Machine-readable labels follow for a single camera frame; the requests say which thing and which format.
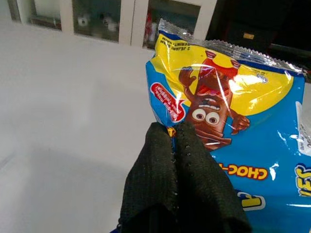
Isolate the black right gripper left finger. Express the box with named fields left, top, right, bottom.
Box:
left=119, top=122, right=179, bottom=233

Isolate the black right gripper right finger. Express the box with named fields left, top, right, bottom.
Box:
left=173, top=121, right=252, bottom=233

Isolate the blue yellow snack bag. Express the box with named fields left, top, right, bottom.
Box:
left=145, top=18, right=311, bottom=233

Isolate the dark shelving unit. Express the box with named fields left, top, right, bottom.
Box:
left=206, top=0, right=311, bottom=82

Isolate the white glass door cabinet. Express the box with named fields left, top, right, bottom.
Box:
left=7, top=0, right=217, bottom=50

